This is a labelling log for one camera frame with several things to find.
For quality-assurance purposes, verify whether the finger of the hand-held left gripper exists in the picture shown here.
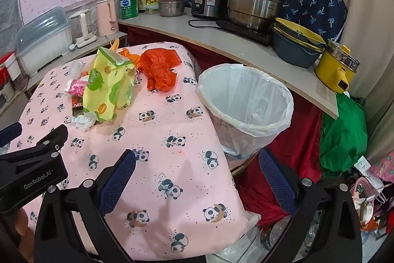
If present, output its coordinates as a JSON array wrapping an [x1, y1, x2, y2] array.
[[0, 124, 69, 173], [0, 122, 23, 148]]

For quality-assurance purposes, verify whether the yellow strainer basin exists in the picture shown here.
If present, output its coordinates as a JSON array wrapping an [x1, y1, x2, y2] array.
[[274, 17, 326, 44], [273, 26, 325, 52]]

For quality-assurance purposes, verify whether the yellow label jar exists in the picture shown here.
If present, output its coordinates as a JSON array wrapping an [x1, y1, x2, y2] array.
[[145, 0, 160, 15]]

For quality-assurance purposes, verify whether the white lined waste bin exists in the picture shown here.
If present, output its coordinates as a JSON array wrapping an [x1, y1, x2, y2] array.
[[196, 64, 294, 160]]

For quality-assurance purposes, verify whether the pink panda print blanket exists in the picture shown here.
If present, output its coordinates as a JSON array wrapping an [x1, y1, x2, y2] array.
[[6, 42, 262, 263]]

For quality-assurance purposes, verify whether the clear lid dish container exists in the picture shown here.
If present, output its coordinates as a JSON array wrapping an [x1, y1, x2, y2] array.
[[16, 7, 73, 77]]

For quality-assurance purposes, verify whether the pink paper cup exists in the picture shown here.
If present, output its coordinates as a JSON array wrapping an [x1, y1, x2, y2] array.
[[66, 78, 90, 97]]

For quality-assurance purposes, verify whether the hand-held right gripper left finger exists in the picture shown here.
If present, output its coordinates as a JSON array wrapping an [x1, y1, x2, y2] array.
[[34, 149, 137, 263]]

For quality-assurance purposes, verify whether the pink pineapple print cloth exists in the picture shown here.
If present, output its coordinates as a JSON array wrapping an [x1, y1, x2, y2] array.
[[368, 150, 394, 183]]

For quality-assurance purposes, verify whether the black induction cooktop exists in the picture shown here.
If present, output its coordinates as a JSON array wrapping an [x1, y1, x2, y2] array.
[[215, 19, 274, 46]]

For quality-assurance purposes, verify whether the green yellow snack bag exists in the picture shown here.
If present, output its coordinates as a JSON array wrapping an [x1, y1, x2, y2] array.
[[83, 47, 137, 122]]

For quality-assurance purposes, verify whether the white tissue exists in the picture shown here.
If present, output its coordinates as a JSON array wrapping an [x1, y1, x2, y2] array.
[[65, 112, 97, 132]]

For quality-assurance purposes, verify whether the small steel lidded pot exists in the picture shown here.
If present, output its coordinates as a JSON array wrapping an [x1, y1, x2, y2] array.
[[158, 0, 187, 18]]

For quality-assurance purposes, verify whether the pink electric kettle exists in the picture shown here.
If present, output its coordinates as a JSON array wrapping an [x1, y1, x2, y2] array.
[[95, 0, 119, 37]]

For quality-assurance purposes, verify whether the white glass kettle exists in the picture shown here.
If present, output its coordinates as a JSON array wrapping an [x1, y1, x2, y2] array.
[[69, 9, 97, 47]]

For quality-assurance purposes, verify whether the green tin can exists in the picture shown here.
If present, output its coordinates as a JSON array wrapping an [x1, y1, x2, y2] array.
[[118, 0, 139, 19]]

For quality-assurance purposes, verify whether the pink plastic basket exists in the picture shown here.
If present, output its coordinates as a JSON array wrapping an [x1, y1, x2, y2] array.
[[351, 178, 388, 211]]

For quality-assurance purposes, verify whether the large steel steamer pot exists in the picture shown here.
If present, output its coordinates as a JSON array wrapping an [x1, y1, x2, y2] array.
[[218, 0, 294, 31]]

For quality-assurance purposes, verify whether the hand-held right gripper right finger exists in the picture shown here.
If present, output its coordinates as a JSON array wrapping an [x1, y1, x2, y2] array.
[[259, 148, 362, 263]]

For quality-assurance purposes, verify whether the green plastic bag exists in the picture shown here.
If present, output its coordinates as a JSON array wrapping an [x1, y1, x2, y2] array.
[[319, 93, 368, 173]]

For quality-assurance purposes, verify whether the small blue plastic basin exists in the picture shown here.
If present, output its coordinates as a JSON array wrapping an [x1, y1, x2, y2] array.
[[273, 23, 325, 48]]

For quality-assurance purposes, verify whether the person's left hand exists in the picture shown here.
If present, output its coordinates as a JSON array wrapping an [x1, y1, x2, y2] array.
[[17, 208, 36, 262]]

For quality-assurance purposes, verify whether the beige curtain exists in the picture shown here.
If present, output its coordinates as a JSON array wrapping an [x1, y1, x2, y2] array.
[[335, 0, 394, 162]]

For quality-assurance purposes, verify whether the yellow electric pot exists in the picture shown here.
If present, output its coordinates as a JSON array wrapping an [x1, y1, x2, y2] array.
[[314, 39, 361, 94]]

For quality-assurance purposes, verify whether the red plastic bag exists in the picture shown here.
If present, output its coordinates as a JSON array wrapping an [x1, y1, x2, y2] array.
[[140, 48, 182, 93]]

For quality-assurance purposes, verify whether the wooden crate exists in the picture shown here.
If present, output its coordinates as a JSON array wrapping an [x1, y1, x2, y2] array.
[[229, 155, 256, 177]]

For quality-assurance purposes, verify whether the red snack packet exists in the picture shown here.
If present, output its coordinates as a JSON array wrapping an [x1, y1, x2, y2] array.
[[71, 97, 87, 116]]

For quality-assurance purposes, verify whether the large blue plastic basin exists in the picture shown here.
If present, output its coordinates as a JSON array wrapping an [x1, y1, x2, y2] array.
[[271, 30, 322, 69]]

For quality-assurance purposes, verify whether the red plastic box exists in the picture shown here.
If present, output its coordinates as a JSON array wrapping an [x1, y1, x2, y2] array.
[[0, 52, 25, 91]]

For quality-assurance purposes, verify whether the orange plastic bag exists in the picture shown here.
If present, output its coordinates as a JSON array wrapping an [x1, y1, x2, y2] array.
[[118, 48, 144, 69]]

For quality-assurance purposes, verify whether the clear plastic wrapper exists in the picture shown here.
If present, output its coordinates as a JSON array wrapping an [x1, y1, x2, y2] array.
[[66, 61, 85, 80]]

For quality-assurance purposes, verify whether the black power cable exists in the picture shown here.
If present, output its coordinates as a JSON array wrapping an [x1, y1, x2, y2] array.
[[188, 19, 230, 32]]

